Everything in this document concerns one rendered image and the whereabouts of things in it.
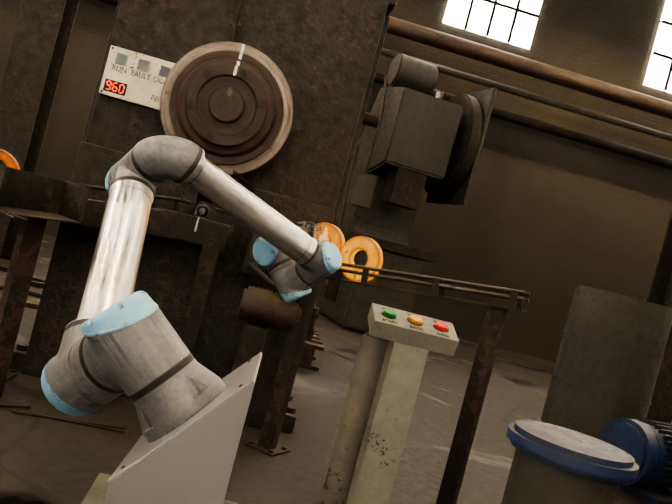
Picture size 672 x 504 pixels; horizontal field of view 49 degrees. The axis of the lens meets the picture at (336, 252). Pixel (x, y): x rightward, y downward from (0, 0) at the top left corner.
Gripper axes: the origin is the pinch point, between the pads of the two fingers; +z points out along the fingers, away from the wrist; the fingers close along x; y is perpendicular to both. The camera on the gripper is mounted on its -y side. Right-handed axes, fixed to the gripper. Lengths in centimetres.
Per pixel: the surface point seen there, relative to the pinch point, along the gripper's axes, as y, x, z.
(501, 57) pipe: 78, 156, 608
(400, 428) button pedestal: -33, -56, -45
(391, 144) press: -13, 173, 398
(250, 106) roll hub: 41, 33, -5
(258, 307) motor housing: -23.6, 11.6, -19.2
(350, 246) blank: 0.4, -11.1, -1.7
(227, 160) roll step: 21.1, 39.2, -7.5
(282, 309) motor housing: -23.7, 5.1, -14.2
